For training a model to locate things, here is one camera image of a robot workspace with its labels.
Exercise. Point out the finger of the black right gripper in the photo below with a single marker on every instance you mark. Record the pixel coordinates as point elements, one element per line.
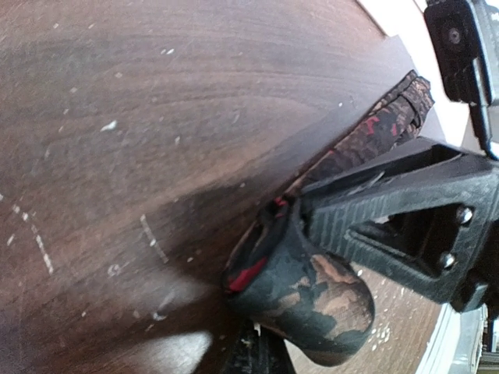
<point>447,252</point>
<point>420,171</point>

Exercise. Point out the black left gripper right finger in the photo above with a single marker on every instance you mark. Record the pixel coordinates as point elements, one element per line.
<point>274,355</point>

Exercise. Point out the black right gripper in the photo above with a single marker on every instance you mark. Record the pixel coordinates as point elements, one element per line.
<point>464,35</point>

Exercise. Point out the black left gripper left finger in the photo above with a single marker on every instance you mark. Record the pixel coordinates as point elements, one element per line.
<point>244,356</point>

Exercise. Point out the dark brown red patterned tie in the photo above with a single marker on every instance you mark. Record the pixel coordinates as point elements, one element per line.
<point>275,278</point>

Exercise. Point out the front aluminium rail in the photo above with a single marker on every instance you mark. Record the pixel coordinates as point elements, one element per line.
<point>462,343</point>

